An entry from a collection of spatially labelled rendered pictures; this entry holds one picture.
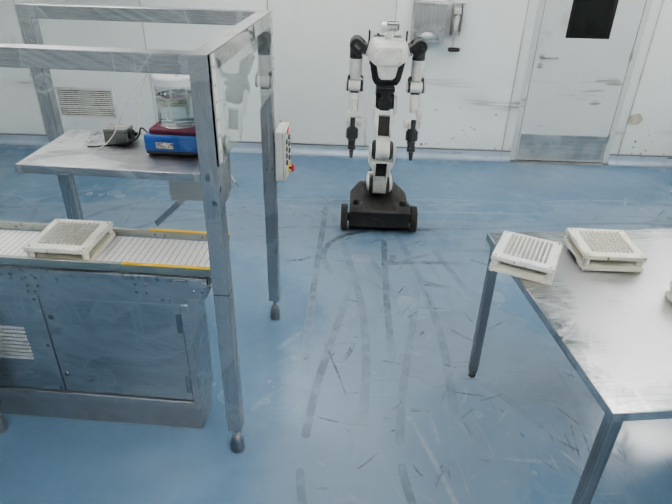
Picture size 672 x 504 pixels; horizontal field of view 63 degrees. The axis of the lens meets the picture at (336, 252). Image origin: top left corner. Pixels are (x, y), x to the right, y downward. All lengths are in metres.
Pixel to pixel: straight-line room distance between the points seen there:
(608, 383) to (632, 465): 1.04
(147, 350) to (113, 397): 0.34
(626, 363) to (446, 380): 1.20
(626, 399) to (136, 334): 1.81
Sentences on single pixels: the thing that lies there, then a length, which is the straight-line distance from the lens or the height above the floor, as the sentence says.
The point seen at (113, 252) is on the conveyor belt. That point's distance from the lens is 2.38.
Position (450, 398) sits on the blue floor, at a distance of 2.92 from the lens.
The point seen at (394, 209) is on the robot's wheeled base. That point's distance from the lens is 4.23.
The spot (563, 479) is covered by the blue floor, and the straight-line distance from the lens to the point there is 2.74.
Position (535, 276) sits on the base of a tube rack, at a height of 0.86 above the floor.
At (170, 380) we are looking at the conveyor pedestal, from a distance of 2.58.
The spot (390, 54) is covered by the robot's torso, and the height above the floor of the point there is 1.29.
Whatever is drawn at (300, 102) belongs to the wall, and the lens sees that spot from 5.71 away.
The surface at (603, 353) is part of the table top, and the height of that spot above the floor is 0.83.
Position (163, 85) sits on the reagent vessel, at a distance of 1.97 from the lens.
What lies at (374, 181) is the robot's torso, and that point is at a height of 0.35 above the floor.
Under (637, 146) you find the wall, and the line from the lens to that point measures 6.46.
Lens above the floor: 2.01
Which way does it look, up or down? 30 degrees down
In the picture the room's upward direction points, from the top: 1 degrees clockwise
